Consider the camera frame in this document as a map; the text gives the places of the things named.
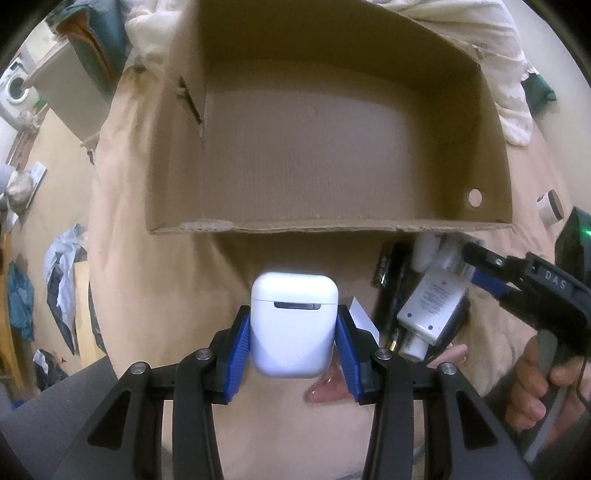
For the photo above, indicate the black flashlight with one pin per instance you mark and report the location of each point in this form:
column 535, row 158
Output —
column 391, row 277

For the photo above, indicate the person's right hand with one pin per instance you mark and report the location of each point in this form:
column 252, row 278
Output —
column 522, row 404

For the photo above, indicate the beige bedside cabinet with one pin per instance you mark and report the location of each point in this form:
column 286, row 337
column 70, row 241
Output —
column 61, row 80

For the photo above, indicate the brown cardboard box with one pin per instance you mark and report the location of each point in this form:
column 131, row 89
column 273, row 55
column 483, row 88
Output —
column 278, row 116

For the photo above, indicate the teal cloth on floor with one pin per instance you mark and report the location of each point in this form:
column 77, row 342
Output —
column 20, row 296

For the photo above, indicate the white paper on floor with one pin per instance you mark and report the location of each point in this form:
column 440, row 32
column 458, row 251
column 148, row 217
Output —
column 37, row 174

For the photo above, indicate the white cylindrical bottle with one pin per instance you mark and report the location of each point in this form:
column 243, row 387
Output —
column 413, row 348

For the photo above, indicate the white battery charger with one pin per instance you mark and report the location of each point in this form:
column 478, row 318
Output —
column 432, row 304

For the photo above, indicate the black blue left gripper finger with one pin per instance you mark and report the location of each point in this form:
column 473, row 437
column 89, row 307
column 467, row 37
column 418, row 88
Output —
column 494, row 273

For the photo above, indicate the teal and orange clothes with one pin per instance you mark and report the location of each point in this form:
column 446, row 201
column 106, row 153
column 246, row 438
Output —
column 95, row 30

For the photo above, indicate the white earbuds charging case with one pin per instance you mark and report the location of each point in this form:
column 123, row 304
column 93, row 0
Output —
column 292, row 324

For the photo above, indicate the cream crumpled duvet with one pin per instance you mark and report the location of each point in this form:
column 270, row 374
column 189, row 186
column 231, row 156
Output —
column 484, row 29

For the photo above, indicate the white power adapter cube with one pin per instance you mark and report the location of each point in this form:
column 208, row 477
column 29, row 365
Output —
column 362, row 319

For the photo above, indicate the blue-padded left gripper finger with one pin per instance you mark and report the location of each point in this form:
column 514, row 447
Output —
column 464, row 439
column 122, row 438

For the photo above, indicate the dark green cloth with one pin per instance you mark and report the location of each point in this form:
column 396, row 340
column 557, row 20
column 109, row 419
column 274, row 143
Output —
column 539, row 94

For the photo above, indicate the pink translucent massage comb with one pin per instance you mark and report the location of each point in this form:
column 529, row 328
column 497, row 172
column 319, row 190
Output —
column 330, row 387

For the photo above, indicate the white washing machine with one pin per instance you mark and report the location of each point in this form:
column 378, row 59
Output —
column 16, row 98

